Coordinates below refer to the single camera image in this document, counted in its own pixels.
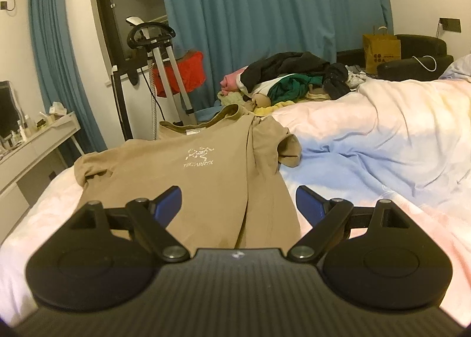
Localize black wall socket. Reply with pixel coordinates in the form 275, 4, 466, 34
439, 18, 461, 33

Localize cosmetics on desk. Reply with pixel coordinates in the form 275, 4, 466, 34
1, 102, 69, 158

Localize blue curtain right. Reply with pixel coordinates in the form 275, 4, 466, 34
165, 0, 393, 109

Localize white cable on chair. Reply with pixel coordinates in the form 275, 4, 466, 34
412, 54, 438, 74

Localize blue curtain left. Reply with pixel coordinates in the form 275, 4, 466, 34
28, 0, 107, 153

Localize black armchair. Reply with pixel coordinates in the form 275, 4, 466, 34
336, 34, 454, 81

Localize pastel tie-dye duvet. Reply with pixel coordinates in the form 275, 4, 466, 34
1, 79, 470, 326

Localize tan t-shirt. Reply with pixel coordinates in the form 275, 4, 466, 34
73, 104, 301, 251

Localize blue curtain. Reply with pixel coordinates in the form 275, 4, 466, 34
165, 0, 393, 109
28, 0, 107, 153

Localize garment steamer stand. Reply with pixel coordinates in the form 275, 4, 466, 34
125, 16, 197, 126

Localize brown paper bag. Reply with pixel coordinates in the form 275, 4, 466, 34
362, 26, 402, 74

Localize pile of mixed clothes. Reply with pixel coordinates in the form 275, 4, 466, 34
218, 50, 366, 117

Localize wavy black vanity mirror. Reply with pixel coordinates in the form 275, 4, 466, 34
0, 81, 21, 139

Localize white vanity desk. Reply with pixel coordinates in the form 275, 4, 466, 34
1, 112, 84, 240

